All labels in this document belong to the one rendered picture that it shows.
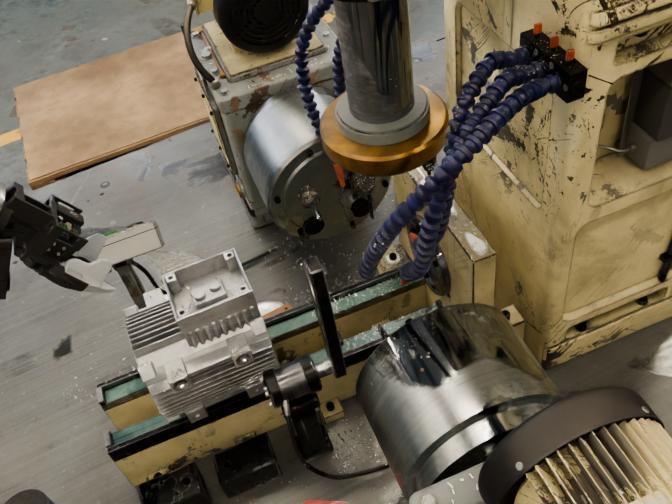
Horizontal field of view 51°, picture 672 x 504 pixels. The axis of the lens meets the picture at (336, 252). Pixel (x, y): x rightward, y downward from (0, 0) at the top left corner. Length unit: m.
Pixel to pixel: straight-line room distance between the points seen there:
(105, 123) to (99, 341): 1.92
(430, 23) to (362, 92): 2.92
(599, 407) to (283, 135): 0.82
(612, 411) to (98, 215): 1.42
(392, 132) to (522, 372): 0.35
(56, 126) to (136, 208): 1.70
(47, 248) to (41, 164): 2.26
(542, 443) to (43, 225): 0.70
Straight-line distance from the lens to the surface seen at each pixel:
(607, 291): 1.29
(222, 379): 1.13
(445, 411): 0.90
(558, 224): 1.06
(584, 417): 0.67
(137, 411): 1.35
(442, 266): 1.17
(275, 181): 1.28
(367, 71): 0.91
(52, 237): 1.03
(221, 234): 1.67
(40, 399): 1.54
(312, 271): 0.93
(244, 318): 1.10
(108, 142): 3.25
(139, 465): 1.31
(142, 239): 1.32
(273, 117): 1.36
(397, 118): 0.96
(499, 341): 0.97
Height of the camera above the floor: 1.94
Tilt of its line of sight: 47 degrees down
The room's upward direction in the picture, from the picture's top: 11 degrees counter-clockwise
